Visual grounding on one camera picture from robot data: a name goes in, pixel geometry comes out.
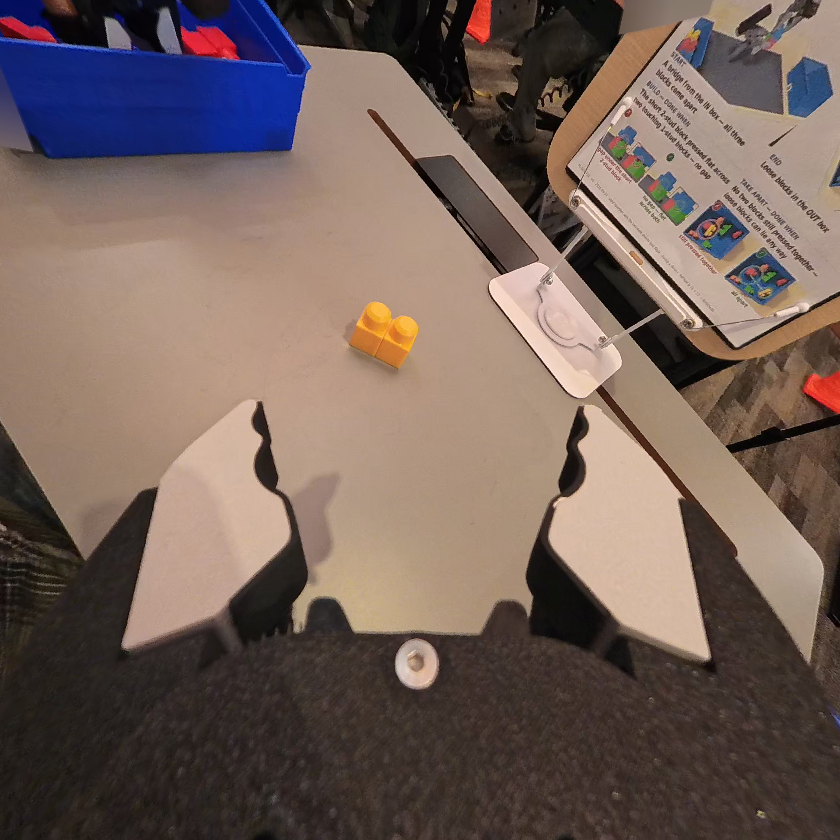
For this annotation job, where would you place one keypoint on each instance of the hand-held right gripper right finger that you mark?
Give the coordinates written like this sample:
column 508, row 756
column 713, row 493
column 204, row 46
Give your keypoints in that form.
column 623, row 564

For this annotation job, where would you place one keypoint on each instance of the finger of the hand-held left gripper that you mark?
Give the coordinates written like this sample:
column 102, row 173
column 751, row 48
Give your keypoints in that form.
column 118, row 34
column 169, row 33

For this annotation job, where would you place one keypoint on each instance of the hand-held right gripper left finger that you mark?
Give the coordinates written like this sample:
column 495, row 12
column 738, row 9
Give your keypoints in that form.
column 210, row 544

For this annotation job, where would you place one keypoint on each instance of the blue plastic bin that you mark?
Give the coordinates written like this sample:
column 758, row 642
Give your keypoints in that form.
column 151, row 105

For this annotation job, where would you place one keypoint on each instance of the yellow mega block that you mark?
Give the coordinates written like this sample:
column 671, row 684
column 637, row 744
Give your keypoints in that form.
column 367, row 331
column 399, row 341

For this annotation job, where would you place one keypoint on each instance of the red mega block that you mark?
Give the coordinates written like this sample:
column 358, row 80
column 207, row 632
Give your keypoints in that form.
column 26, row 29
column 210, row 43

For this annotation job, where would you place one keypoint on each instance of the wooden document stand white base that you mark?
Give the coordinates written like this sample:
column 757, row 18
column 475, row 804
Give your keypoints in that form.
column 558, row 328

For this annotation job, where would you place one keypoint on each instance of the orange traffic cone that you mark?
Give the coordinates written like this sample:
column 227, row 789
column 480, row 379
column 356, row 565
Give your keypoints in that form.
column 823, row 392
column 479, row 19

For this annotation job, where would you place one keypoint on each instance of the printed instruction sheet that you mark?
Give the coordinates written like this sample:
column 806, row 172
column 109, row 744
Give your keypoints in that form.
column 722, row 164

